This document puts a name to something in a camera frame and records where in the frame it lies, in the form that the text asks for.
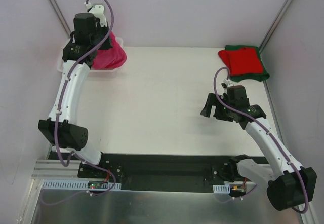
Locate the pink t shirt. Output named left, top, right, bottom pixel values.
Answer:
left=92, top=32, right=127, bottom=70

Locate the grey cable duct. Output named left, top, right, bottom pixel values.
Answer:
left=213, top=184, right=230, bottom=194
left=42, top=180, right=122, bottom=191

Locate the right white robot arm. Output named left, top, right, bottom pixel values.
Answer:
left=200, top=85, right=317, bottom=213

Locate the folded green t shirt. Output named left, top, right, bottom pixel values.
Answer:
left=225, top=45, right=270, bottom=82

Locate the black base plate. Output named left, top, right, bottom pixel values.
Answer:
left=77, top=154, right=252, bottom=193

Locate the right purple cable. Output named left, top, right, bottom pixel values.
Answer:
left=214, top=67, right=311, bottom=214

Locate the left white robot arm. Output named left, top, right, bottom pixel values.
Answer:
left=38, top=13, right=109, bottom=178

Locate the folded red t shirt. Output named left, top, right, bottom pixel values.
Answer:
left=218, top=47, right=263, bottom=76

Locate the white plastic basket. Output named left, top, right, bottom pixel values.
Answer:
left=56, top=38, right=124, bottom=77

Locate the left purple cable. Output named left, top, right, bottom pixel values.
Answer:
left=40, top=0, right=116, bottom=206

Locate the left grey cable duct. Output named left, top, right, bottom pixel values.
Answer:
left=42, top=180, right=122, bottom=191

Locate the purple cable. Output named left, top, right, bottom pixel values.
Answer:
left=214, top=67, right=311, bottom=214
left=40, top=0, right=116, bottom=206

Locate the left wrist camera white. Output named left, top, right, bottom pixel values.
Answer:
left=84, top=2, right=108, bottom=27

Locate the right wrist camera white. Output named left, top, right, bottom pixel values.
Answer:
left=221, top=79, right=235, bottom=89

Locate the right grey cable duct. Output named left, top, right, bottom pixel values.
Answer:
left=213, top=184, right=230, bottom=194

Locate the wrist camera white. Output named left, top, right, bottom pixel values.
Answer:
left=221, top=79, right=235, bottom=89
left=84, top=2, right=108, bottom=27

